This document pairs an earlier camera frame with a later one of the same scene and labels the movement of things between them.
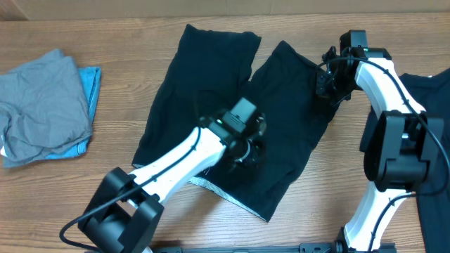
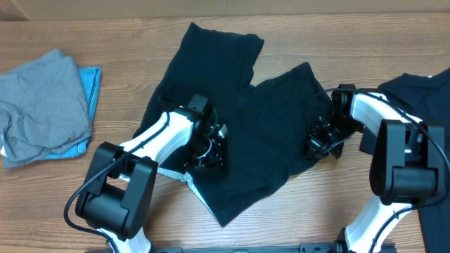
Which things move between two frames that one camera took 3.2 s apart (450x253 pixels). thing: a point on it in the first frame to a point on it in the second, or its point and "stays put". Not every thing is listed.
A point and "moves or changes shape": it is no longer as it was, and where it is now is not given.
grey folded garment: [43, 109] stays put
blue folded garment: [91, 80] stays put
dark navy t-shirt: [433, 94] stays put
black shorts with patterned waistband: [211, 70] moves or changes shape
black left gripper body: [249, 155] to [207, 154]
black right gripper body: [324, 84] to [320, 143]
